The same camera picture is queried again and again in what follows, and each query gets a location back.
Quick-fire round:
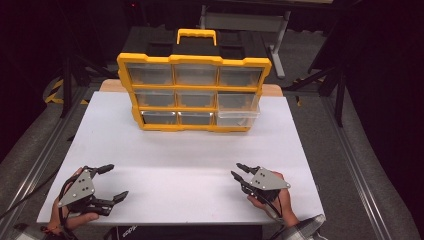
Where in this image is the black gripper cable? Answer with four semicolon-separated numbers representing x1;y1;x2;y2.
254;193;286;221
39;174;79;240

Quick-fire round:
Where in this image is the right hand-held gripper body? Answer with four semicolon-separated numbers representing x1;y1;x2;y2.
241;167;292;204

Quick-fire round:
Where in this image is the grid of clear drawers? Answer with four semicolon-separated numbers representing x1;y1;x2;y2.
126;62;264;126

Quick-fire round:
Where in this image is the grey metal desk frame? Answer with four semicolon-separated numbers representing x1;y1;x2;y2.
199;3;292;80

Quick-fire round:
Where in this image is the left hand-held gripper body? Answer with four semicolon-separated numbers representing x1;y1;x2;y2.
57;166;115;216

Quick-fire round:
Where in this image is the person's left hand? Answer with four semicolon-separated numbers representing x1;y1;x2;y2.
46;167;100;235

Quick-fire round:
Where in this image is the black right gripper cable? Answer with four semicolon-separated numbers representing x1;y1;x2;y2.
254;193;286;221

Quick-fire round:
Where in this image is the black tripod stand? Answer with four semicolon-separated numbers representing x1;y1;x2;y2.
285;56;348;128
59;54;118;118

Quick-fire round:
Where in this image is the yellow and black hazard tape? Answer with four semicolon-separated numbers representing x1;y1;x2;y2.
44;77;90;106

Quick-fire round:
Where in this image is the clear plastic organizer drawer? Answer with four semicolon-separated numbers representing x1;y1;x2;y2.
216;92;261;128

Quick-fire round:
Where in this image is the person's right hand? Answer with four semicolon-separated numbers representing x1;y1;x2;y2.
246;171;301;229

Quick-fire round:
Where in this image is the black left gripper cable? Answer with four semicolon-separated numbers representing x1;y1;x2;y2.
39;174;79;240

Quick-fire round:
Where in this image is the yellow and black organizer cabinet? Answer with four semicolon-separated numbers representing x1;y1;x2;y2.
116;28;273;133

